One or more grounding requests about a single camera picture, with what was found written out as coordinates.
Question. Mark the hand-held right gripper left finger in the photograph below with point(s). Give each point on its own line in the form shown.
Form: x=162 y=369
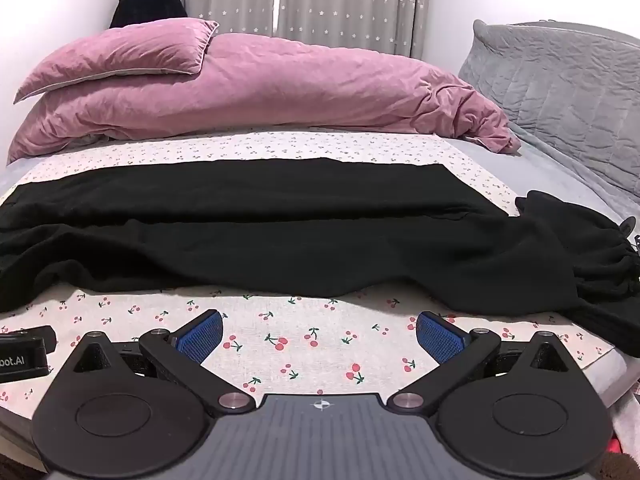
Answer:
x=197 y=337

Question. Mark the grey quilted headboard cover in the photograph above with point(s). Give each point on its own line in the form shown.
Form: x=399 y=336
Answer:
x=560 y=90

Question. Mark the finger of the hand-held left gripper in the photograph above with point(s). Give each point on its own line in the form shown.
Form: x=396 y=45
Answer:
x=42 y=337

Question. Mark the cherry print bed sheet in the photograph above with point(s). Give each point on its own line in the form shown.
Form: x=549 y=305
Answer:
x=310 y=335

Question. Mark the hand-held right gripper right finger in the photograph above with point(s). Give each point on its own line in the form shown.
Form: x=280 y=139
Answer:
x=442 y=337

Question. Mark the pink pillow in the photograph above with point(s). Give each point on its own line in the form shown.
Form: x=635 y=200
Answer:
x=125 y=55

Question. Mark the grey star print curtain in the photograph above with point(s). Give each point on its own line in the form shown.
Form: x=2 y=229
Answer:
x=310 y=0

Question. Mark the pink duvet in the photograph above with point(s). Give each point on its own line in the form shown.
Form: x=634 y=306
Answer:
x=310 y=85

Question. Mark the black pants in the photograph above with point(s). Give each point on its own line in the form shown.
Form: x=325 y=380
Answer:
x=280 y=230

